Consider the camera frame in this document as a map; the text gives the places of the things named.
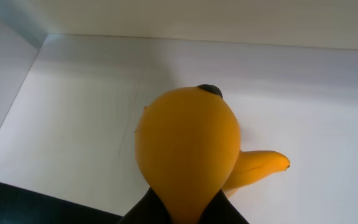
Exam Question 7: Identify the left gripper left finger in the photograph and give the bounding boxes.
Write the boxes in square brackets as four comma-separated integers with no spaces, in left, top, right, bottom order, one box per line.
[116,186,172,224]

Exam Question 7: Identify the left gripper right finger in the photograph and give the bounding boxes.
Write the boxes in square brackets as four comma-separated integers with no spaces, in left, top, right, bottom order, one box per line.
[198,188,251,224]

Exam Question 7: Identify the yellow rubber duck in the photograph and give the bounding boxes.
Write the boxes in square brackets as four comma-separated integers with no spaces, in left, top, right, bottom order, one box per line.
[134,83,291,224]

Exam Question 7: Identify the white shelf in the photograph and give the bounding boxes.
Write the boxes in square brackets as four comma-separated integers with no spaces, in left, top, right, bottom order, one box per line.
[0,0,358,224]

